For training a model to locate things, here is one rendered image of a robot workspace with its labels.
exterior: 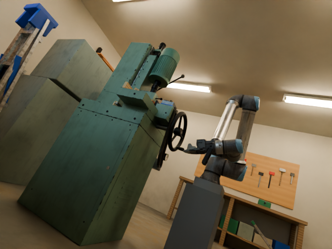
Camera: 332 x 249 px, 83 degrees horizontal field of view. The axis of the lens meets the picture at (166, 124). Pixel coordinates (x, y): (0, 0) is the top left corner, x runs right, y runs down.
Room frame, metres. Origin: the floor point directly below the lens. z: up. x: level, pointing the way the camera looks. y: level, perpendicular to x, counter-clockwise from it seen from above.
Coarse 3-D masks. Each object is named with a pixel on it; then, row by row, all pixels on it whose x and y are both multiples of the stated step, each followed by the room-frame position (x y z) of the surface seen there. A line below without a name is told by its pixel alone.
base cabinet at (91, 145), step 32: (64, 128) 1.38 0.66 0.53; (96, 128) 1.26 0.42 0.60; (128, 128) 1.16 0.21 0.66; (64, 160) 1.31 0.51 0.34; (96, 160) 1.20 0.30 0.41; (128, 160) 1.19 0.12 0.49; (32, 192) 1.35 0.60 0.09; (64, 192) 1.25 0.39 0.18; (96, 192) 1.16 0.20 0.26; (128, 192) 1.35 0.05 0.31; (64, 224) 1.20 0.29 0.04; (96, 224) 1.18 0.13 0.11
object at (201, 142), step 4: (200, 140) 1.17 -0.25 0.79; (204, 140) 1.16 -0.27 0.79; (212, 140) 1.15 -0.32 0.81; (196, 144) 1.18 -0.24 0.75; (200, 144) 1.17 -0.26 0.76; (204, 144) 1.16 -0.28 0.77; (208, 144) 1.17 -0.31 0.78; (212, 144) 1.13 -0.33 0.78; (200, 148) 1.16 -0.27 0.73; (204, 148) 1.17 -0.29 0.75; (212, 148) 1.15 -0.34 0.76; (200, 152) 1.19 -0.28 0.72; (204, 152) 1.18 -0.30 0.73
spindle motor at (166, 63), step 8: (168, 48) 1.32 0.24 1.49; (160, 56) 1.36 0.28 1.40; (168, 56) 1.32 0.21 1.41; (176, 56) 1.34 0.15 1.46; (160, 64) 1.33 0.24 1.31; (168, 64) 1.33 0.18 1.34; (176, 64) 1.38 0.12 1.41; (152, 72) 1.36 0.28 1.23; (160, 72) 1.32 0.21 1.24; (168, 72) 1.34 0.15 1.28; (152, 80) 1.42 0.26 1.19; (160, 80) 1.36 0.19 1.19; (168, 80) 1.37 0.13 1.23
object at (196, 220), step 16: (192, 192) 1.60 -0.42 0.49; (208, 192) 1.54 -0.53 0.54; (192, 208) 1.58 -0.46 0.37; (208, 208) 1.52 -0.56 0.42; (176, 224) 1.62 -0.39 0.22; (192, 224) 1.56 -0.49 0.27; (208, 224) 1.50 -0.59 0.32; (176, 240) 1.60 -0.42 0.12; (192, 240) 1.54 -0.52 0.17; (208, 240) 1.49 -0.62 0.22
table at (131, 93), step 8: (120, 88) 1.15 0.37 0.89; (120, 96) 1.16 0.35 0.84; (128, 96) 1.10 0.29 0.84; (136, 96) 1.08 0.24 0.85; (144, 96) 1.06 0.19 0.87; (136, 104) 1.17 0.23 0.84; (144, 104) 1.11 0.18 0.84; (152, 104) 1.17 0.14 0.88; (152, 112) 1.21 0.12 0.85; (160, 120) 1.27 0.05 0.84; (168, 120) 1.25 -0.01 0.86
